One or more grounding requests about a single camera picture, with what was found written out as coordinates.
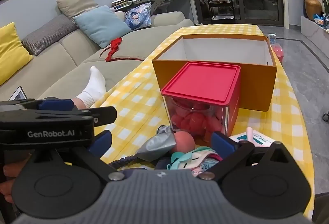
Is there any blue snack packet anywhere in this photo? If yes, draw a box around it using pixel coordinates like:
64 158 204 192
314 14 329 28

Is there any grey pillow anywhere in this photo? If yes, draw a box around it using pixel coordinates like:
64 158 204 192
21 15 79 56

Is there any orange cardboard box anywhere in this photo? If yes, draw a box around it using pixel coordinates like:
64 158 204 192
152 34 277 112

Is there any teal plush pouch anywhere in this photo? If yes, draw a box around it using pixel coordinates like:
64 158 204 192
167 146 222 176

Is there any white low cabinet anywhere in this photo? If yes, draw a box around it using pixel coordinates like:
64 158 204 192
301 16 329 44

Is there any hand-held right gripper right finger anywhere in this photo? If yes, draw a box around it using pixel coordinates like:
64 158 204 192
198 131 294 183

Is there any beige sofa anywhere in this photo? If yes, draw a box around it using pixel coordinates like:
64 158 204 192
0 11 194 109

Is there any person's leg with white sock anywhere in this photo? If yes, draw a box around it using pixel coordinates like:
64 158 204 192
42 66 107 109

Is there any black cable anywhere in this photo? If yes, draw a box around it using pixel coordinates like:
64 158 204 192
108 154 137 170

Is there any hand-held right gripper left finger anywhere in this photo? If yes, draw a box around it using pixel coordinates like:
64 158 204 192
53 130 126 185

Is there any grey foil pouch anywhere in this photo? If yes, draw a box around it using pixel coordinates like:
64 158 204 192
135 125 178 161

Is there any beige pillow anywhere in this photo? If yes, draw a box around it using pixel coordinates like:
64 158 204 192
57 0 99 20

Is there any red ribbon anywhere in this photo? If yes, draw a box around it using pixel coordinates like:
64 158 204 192
99 37 143 62

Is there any clear container with red lid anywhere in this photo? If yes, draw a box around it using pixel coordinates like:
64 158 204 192
161 62 241 137

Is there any person's left hand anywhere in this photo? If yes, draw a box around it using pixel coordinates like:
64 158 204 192
0 162 17 203

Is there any yellow pillow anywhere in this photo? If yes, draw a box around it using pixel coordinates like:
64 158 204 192
0 22 34 86

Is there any pile of books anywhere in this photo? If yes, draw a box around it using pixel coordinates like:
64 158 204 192
111 0 147 11

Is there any smartphone on sofa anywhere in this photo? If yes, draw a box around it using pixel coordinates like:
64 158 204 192
8 86 27 101

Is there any white paper packet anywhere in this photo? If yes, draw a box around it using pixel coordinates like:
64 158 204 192
229 129 275 149

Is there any light blue pillow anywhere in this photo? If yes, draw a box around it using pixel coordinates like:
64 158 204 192
73 5 133 49

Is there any pink plastic tub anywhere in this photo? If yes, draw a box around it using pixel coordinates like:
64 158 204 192
271 43 285 64

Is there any green plant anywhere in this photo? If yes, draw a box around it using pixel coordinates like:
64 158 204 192
316 0 329 15

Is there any peach plush ball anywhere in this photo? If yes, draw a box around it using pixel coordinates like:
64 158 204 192
170 131 196 155

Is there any blue printed cushion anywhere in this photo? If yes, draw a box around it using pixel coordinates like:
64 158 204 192
125 2 152 28

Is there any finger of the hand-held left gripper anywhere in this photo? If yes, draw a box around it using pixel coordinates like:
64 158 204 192
74 106 118 128
0 99 76 113

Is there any gold vase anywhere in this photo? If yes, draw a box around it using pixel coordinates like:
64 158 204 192
305 0 322 20

